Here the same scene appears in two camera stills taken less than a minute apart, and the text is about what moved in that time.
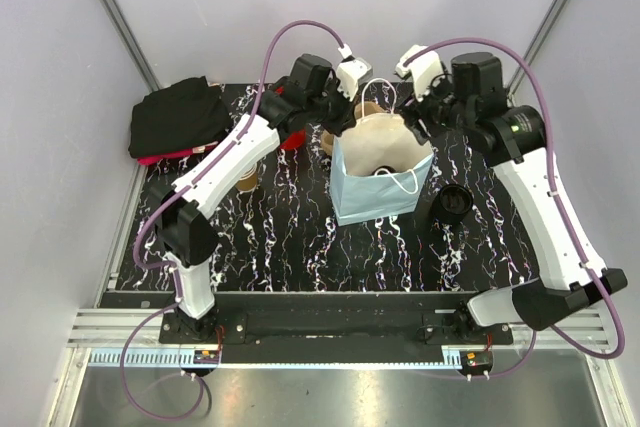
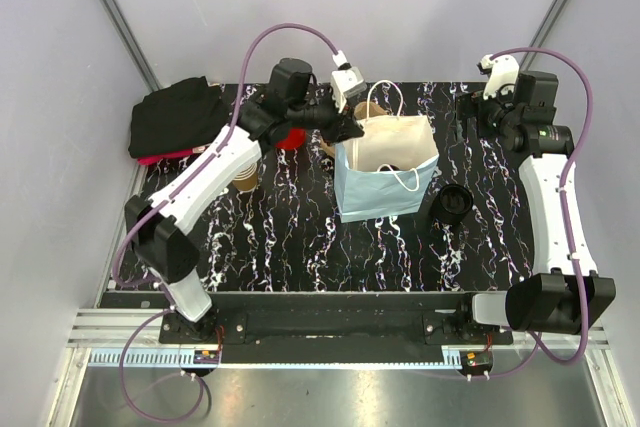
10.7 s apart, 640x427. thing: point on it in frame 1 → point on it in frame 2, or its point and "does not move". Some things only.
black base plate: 319,327 does not move
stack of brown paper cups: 249,181 does not move
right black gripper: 411,111 → 470,105
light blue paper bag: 378,161 does not move
